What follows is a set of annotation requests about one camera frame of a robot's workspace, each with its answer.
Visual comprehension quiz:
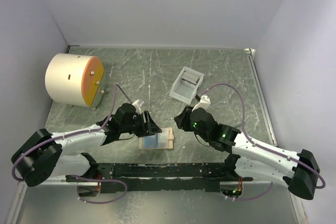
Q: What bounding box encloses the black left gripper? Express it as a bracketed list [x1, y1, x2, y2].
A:
[120, 110, 162, 137]

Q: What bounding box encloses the credit card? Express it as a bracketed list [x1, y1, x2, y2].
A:
[155, 132, 170, 148]

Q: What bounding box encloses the beige leather card holder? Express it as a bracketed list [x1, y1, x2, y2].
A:
[139, 127, 174, 150]

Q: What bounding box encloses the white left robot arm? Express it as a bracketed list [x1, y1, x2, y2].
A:
[11, 102, 162, 187]

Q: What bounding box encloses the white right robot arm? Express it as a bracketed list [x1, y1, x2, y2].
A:
[174, 95, 320, 200]

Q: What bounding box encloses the white plastic card tray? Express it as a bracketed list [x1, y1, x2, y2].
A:
[169, 66, 205, 105]

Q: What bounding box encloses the cream cylindrical drawer cabinet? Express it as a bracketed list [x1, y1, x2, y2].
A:
[45, 54, 105, 108]

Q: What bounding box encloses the aluminium frame extrusion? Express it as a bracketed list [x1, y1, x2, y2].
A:
[20, 48, 297, 184]

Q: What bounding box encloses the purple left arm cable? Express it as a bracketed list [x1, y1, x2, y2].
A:
[13, 84, 137, 183]

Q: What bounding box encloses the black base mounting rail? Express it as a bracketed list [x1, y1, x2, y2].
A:
[65, 163, 254, 195]

